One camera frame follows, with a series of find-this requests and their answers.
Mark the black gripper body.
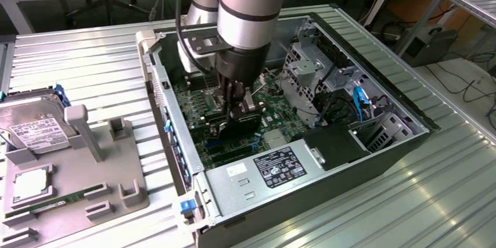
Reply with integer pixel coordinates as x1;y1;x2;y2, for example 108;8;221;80
213;42;273;89

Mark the green motherboard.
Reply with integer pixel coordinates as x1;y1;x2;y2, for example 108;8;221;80
169;66;312;171

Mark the silver chipset heat sink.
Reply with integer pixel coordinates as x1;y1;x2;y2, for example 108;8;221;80
264;131;291;148

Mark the perforated metal disk bay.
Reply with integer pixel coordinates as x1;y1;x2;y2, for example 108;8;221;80
284;41;339;128

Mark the black expansion slot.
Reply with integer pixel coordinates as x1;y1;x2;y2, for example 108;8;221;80
211;146;253;165

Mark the black plastic shroud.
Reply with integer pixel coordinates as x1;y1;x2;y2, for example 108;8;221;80
303;122;372;172

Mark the silver power supply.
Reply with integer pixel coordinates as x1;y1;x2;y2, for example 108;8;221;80
204;139;327;220

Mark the dark chair base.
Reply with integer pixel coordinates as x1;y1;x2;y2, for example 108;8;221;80
64;0;153;28

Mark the grey parts rack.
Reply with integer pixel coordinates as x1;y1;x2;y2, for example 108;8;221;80
0;104;151;248

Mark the black open PC case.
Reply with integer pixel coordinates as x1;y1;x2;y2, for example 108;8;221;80
135;12;441;248

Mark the black box on floor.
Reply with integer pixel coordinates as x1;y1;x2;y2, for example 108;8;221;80
401;25;459;68

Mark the silver hard disk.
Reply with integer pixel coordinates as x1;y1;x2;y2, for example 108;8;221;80
0;84;73;156

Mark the green RAM stick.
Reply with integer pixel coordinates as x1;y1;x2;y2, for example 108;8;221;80
11;186;99;217

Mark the silver CPU chip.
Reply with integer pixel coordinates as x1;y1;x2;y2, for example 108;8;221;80
12;168;53;203

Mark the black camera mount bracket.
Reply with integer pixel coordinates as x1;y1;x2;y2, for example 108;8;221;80
185;35;235;56

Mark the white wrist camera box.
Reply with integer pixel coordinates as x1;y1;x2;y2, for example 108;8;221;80
177;40;215;74

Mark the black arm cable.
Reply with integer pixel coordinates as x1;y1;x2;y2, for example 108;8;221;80
173;0;216;72

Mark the blue disk wire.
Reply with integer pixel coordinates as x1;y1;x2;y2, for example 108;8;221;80
352;85;369;123

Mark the aluminium frame table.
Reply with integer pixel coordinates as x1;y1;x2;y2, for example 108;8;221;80
425;0;496;59

